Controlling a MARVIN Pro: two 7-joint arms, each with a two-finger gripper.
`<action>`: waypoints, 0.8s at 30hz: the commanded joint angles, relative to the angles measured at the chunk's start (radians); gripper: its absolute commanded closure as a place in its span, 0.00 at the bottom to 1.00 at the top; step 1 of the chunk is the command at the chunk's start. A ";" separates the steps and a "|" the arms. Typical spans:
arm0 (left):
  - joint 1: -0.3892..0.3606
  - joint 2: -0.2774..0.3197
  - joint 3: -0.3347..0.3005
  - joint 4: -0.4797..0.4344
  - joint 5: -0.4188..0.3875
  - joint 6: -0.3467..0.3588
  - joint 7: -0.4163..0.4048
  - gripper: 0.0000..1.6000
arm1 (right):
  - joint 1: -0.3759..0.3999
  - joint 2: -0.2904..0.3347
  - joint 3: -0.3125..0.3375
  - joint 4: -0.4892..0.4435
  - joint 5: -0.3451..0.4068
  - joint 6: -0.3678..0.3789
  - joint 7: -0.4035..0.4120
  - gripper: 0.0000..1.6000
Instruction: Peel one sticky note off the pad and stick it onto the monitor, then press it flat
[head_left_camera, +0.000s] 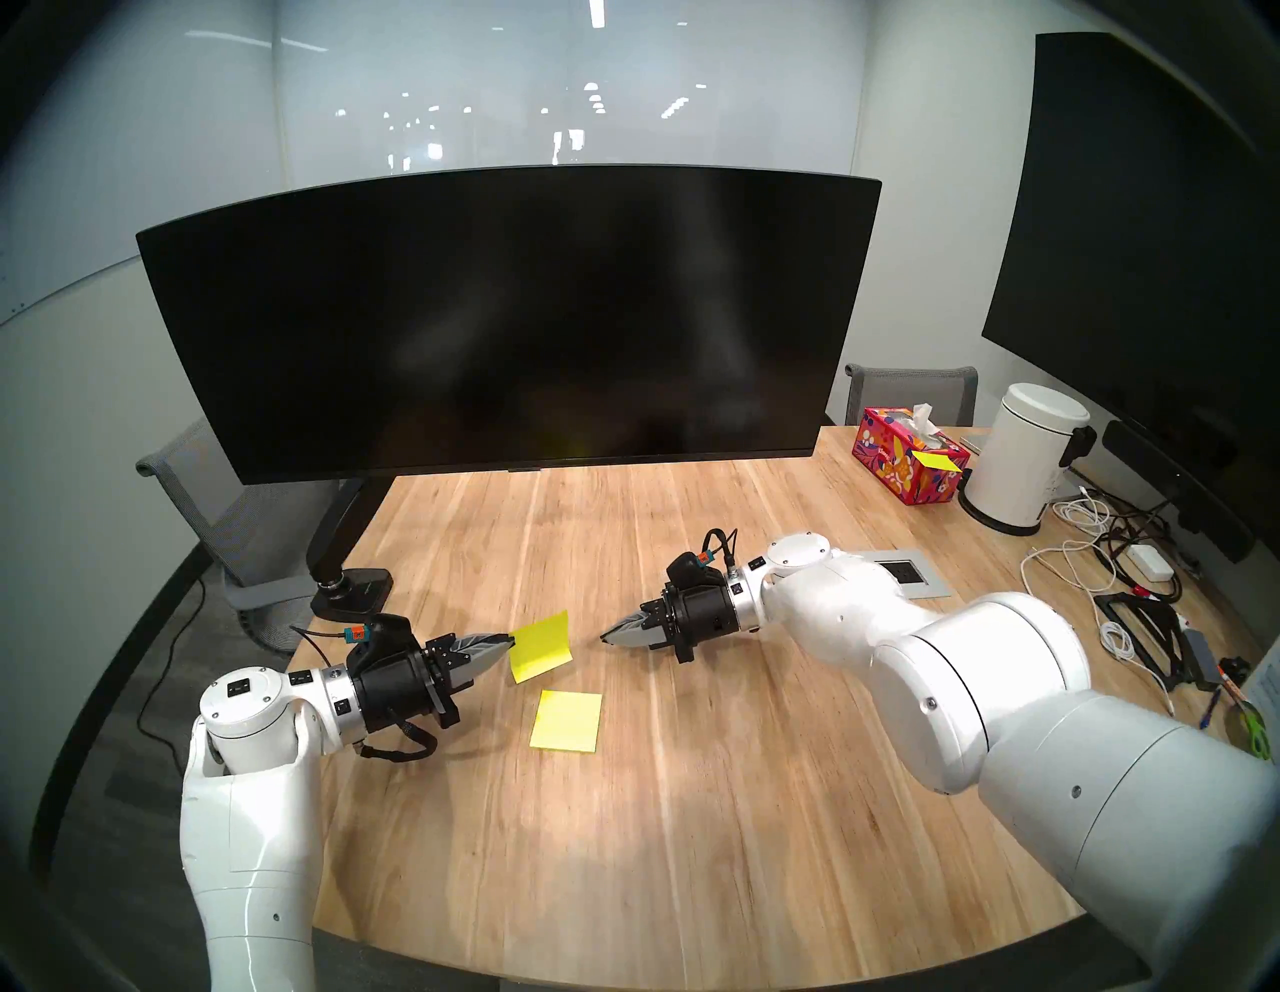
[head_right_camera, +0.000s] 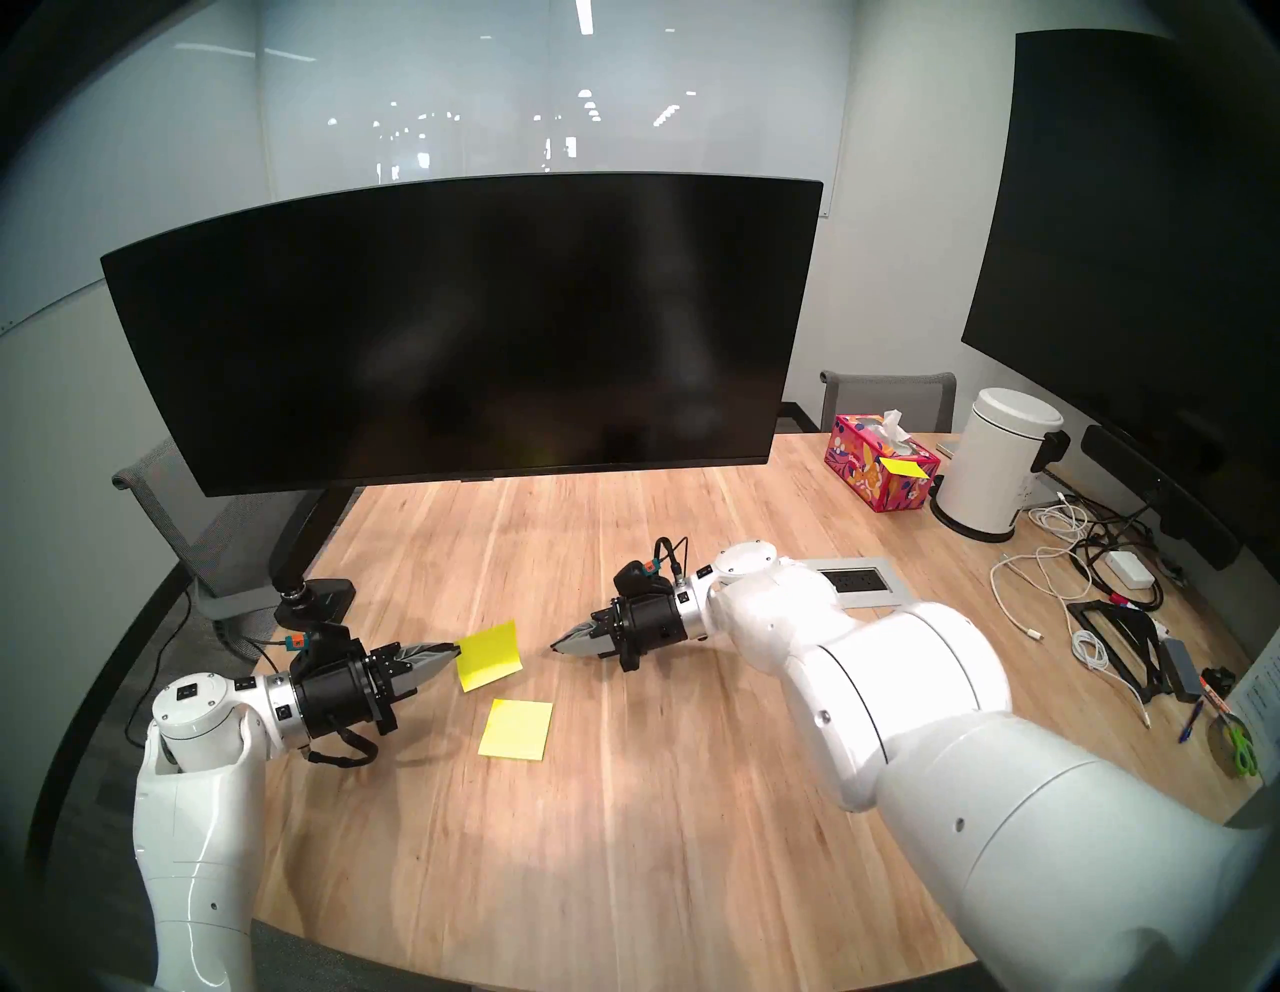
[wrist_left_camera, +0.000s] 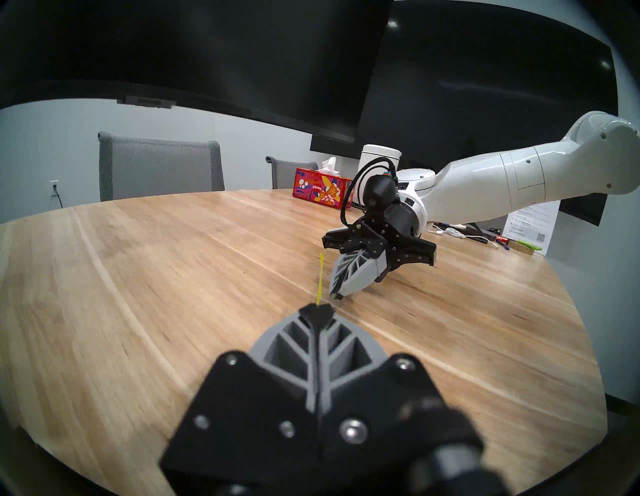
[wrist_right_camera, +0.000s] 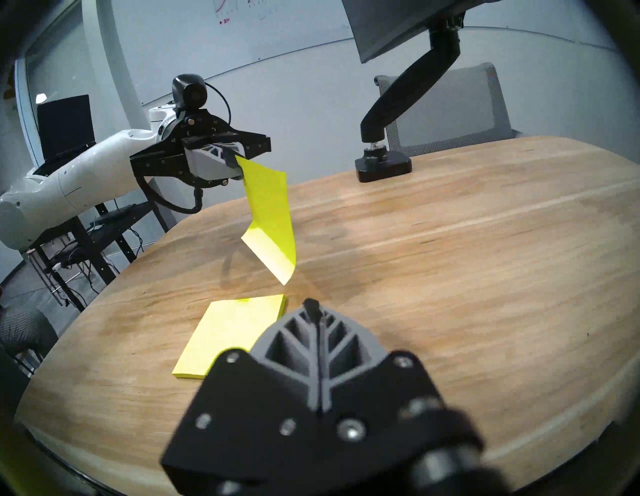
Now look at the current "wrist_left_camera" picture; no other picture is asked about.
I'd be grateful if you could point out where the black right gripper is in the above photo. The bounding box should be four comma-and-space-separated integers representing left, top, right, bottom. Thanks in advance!
322, 201, 439, 300

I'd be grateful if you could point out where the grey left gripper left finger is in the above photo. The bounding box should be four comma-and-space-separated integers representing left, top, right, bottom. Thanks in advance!
159, 302, 321, 496

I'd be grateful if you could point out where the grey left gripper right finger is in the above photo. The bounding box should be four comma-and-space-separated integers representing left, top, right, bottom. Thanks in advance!
317, 303, 447, 496

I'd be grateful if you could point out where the curved black computer monitor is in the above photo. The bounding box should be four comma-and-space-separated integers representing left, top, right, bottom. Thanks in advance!
0, 0, 396, 146

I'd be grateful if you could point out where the red floral tissue box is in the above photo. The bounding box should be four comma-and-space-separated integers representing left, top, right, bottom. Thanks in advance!
292, 157, 356, 210

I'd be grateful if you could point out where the white cylindrical pedal bin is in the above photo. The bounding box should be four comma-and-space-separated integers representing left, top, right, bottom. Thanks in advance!
357, 144, 403, 176

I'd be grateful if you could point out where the grey mesh office chair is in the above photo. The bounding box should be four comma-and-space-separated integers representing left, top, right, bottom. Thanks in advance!
265, 156, 319, 190
97, 131, 226, 202

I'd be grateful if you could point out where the white printed paper sign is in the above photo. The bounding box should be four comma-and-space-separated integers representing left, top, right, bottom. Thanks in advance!
501, 200, 562, 257

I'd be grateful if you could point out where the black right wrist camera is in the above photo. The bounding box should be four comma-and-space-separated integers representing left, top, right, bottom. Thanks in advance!
361, 174, 400, 208

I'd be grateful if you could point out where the black camera cable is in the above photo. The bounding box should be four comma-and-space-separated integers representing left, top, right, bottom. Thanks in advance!
340, 156, 399, 229

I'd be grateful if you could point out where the white charging cable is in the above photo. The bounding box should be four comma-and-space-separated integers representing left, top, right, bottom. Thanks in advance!
427, 223, 500, 249

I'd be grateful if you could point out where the large black wall television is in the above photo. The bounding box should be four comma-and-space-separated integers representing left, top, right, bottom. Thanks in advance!
310, 0, 621, 227

